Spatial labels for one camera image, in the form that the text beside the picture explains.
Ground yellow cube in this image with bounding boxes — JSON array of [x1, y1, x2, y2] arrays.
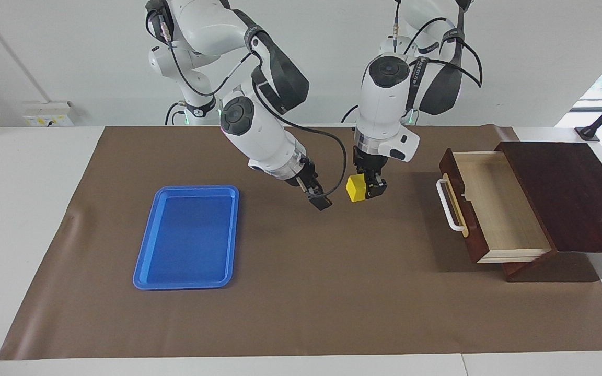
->
[[346, 175, 368, 203]]

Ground white drawer handle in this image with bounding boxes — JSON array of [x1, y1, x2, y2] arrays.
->
[[436, 179, 466, 231]]

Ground wooden drawer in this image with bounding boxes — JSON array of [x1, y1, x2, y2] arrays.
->
[[438, 148, 552, 264]]

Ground dark wooden drawer cabinet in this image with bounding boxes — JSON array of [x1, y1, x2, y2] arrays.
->
[[494, 141, 602, 283]]

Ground brown paper table mat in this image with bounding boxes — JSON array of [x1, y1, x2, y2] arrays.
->
[[0, 124, 602, 361]]

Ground blue plastic tray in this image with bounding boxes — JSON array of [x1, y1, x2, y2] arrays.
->
[[133, 185, 240, 291]]

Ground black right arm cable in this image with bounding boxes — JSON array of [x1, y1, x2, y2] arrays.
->
[[147, 10, 348, 199]]

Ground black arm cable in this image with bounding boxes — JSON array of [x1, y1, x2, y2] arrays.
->
[[392, 0, 483, 87], [147, 10, 348, 199]]

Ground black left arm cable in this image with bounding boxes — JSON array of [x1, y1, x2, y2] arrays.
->
[[392, 0, 483, 87]]

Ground black right base cable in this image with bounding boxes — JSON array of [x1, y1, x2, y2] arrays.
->
[[165, 102, 187, 126]]

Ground white wall socket box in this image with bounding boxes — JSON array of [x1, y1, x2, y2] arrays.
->
[[24, 102, 74, 127]]

